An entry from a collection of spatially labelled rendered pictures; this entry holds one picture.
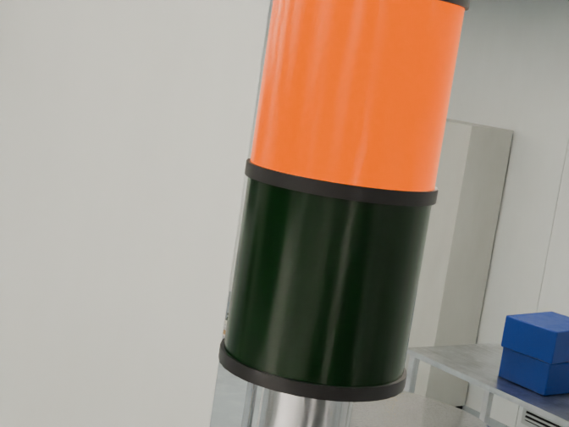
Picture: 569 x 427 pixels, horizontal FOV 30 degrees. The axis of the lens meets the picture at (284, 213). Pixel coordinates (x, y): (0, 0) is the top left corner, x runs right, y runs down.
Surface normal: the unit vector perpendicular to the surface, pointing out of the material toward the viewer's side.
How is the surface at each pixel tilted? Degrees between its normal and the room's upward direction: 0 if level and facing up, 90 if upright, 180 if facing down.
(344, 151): 90
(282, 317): 90
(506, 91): 90
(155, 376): 90
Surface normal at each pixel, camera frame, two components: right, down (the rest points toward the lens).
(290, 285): -0.39, 0.07
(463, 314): 0.57, 0.20
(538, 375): -0.80, -0.04
